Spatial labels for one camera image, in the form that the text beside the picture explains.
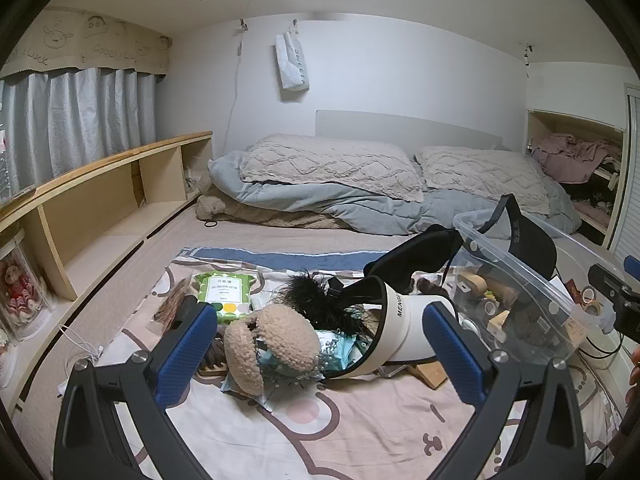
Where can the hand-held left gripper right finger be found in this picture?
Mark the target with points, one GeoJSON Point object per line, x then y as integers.
{"type": "Point", "coordinates": [452, 355]}

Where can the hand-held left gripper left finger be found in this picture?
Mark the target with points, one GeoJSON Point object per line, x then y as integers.
{"type": "Point", "coordinates": [187, 350]}

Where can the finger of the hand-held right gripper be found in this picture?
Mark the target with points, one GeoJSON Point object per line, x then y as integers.
{"type": "Point", "coordinates": [607, 282]}
{"type": "Point", "coordinates": [631, 263]}

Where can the clear bag with boxes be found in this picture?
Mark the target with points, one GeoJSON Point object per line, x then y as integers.
{"type": "Point", "coordinates": [530, 280]}

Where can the blue white foil packet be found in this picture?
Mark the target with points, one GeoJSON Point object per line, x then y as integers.
{"type": "Point", "coordinates": [252, 400]}

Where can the person's right hand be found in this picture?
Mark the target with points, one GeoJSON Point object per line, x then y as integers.
{"type": "Point", "coordinates": [635, 377]}

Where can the small clear tape roll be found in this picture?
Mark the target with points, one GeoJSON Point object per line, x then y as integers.
{"type": "Point", "coordinates": [592, 302]}

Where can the wooden block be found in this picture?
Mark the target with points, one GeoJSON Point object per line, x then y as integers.
{"type": "Point", "coordinates": [430, 375]}

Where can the brown fringe hair piece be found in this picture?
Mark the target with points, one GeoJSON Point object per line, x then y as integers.
{"type": "Point", "coordinates": [172, 305]}

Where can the white sun visor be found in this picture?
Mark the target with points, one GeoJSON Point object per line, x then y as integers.
{"type": "Point", "coordinates": [405, 327]}

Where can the wooden closet shelf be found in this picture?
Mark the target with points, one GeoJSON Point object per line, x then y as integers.
{"type": "Point", "coordinates": [620, 200]}

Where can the green wet wipes pack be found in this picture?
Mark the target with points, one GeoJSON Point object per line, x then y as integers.
{"type": "Point", "coordinates": [225, 295]}

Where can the brown tape roll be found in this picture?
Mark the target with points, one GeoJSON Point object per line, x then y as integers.
{"type": "Point", "coordinates": [472, 285]}

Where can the black cap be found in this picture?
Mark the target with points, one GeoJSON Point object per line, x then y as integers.
{"type": "Point", "coordinates": [525, 240]}

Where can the teal tissue packet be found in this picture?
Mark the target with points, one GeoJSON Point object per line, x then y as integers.
{"type": "Point", "coordinates": [342, 350]}

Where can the pile of pink clothes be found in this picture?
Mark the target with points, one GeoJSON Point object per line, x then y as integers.
{"type": "Point", "coordinates": [570, 157]}

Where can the black feather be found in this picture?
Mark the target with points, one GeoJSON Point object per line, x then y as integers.
{"type": "Point", "coordinates": [310, 300]}

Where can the bear printed blanket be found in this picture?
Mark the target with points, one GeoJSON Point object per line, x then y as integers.
{"type": "Point", "coordinates": [310, 435]}

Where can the beige fleece blanket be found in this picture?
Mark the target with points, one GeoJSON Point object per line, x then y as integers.
{"type": "Point", "coordinates": [270, 215]}

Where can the beige quilted pillow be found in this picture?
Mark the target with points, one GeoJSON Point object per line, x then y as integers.
{"type": "Point", "coordinates": [480, 175]}
{"type": "Point", "coordinates": [325, 165]}

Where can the doll in clear case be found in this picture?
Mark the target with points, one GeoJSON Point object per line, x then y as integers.
{"type": "Point", "coordinates": [22, 285]}

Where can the wooden bedside shelf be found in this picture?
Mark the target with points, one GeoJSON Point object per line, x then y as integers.
{"type": "Point", "coordinates": [100, 195]}

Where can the grey headboard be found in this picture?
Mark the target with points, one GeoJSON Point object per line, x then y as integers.
{"type": "Point", "coordinates": [400, 127]}

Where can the grey curtain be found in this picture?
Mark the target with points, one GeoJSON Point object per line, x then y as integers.
{"type": "Point", "coordinates": [75, 115]}

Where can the white hanging bag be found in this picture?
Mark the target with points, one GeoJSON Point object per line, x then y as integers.
{"type": "Point", "coordinates": [291, 62]}

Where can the beige printed valance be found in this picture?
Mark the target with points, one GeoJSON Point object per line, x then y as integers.
{"type": "Point", "coordinates": [85, 42]}

